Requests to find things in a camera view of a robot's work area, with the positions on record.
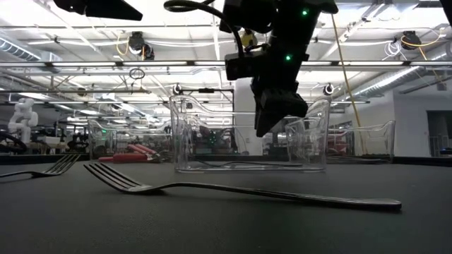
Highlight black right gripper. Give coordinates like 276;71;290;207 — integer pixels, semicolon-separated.
250;33;311;138

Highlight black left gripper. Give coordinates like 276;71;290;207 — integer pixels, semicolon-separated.
52;0;144;21

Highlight clear plastic bin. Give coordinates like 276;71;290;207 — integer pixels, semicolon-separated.
169;94;332;174
326;119;396;164
87;119;173;163

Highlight long silver fork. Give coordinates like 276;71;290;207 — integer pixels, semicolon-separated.
83;162;403;213

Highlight black metal fork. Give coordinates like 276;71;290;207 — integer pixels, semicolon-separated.
0;153;81;179

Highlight white building column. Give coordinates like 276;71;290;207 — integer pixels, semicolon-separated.
234;79;263;156

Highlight red storage bins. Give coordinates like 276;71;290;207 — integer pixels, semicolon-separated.
331;132;354;156

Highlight black table mat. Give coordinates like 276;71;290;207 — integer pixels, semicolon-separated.
0;160;452;254

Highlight white robot figure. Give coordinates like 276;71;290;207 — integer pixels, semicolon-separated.
7;97;39;145

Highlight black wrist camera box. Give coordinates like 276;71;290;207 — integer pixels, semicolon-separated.
225;52;266;82

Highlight yellow hanging cable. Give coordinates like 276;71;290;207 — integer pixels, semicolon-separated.
330;13;367;156

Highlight black camera cable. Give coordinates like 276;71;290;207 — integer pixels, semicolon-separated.
163;0;246;58

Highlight silver air duct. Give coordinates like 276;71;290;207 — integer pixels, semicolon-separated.
0;35;63;71
347;65;452;102

